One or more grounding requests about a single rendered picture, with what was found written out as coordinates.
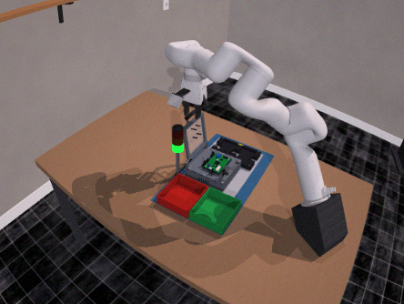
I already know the green bin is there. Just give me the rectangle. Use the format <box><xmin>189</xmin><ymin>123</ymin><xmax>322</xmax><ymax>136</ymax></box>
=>
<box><xmin>189</xmin><ymin>187</ymin><xmax>242</xmax><ymax>235</ymax></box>

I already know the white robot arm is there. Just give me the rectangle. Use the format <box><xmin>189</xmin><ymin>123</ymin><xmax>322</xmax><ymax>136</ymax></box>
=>
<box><xmin>165</xmin><ymin>40</ymin><xmax>336</xmax><ymax>207</ymax></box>

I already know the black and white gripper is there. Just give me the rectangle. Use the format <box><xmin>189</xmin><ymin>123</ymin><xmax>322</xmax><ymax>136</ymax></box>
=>
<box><xmin>180</xmin><ymin>77</ymin><xmax>209</xmax><ymax>119</ymax></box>

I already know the green circuit board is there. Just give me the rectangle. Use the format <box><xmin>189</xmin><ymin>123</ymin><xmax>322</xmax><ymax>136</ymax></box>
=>
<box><xmin>204</xmin><ymin>153</ymin><xmax>231</xmax><ymax>173</ymax></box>

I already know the red open-top bin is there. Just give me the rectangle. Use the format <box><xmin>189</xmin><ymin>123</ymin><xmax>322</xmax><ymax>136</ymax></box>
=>
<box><xmin>157</xmin><ymin>173</ymin><xmax>208</xmax><ymax>218</ymax></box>

